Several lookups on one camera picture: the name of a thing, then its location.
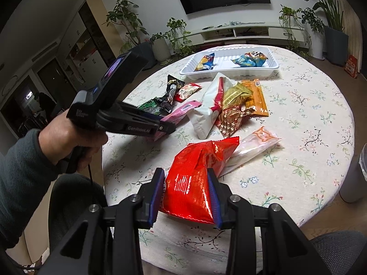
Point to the grey fabric chair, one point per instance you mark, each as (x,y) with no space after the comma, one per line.
(341,252)
(71,203)

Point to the small-leaf tree in dark planter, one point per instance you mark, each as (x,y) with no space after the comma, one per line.
(126,23)

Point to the round table with floral cloth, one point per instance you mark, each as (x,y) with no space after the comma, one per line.
(301,120)

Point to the bushy plant in tall white pot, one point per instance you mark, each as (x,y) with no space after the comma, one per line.
(317,43)

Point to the wooden display cabinet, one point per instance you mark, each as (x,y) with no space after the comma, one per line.
(86,45)

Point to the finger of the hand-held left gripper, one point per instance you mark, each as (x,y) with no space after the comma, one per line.
(149,117)
(167,128)

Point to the red printed box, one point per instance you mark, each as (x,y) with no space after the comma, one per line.
(351,66)

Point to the blue yellow snack packet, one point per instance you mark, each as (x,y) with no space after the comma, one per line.
(205,62)

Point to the person's left forearm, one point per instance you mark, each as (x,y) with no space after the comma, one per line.
(20,183)

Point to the white plastic tray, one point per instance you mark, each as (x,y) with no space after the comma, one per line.
(226,71)

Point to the beige curtain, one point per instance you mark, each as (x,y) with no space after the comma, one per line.
(352,31)

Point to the white television cabinet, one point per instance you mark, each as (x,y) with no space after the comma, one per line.
(258,31)

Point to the large white snack packet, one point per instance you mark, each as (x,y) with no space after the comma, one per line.
(205,111)

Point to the gold snack packet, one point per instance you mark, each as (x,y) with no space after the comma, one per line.
(236,94)

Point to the person's left hand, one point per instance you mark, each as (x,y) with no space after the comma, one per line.
(71,137)

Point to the green black snack packet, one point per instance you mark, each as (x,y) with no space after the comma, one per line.
(153,106)

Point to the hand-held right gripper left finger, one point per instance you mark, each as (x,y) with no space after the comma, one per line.
(156,197)

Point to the small red snack packet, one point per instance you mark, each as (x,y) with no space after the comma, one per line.
(187,91)

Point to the red gold heart-print packet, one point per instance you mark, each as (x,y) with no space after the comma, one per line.
(232,120)

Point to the long orange snack packet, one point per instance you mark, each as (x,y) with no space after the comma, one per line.
(258,100)

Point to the blue cartoon snack packet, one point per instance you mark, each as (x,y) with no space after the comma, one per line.
(251,59)

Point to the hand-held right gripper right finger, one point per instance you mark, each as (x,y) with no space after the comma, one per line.
(213,202)

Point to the trailing plant in round white pot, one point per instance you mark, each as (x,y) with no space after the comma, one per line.
(162,47)

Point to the large red snack packet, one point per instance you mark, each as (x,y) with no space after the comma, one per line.
(192,183)

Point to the hanging vine plant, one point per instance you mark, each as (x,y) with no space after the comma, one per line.
(288,20)

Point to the pink snack packet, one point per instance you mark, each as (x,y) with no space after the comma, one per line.
(183,110)

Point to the white cylindrical container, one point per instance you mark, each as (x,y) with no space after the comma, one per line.
(354,177)

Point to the broad-leaf plant in grey planter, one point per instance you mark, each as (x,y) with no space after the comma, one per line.
(335,44)

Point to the clear orange cat-print packet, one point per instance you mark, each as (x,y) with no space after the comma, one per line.
(252,147)

